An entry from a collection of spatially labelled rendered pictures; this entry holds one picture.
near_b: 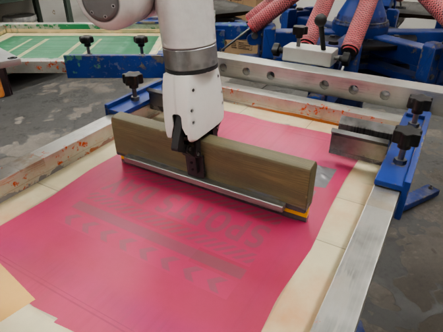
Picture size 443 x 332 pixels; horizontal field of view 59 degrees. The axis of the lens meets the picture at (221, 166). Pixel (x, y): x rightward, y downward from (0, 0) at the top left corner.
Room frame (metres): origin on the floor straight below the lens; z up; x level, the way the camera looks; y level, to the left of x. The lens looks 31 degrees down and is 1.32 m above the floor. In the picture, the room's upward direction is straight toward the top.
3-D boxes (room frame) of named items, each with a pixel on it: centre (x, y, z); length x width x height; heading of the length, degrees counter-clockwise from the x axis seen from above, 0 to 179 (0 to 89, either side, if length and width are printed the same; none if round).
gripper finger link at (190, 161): (0.52, 0.05, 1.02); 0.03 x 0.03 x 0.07; 60
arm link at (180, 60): (0.55, 0.04, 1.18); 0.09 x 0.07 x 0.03; 150
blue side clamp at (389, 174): (0.62, -0.33, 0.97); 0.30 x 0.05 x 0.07; 150
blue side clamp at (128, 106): (0.89, 0.15, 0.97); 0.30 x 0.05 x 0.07; 150
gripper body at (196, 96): (0.55, 0.04, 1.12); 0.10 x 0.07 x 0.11; 150
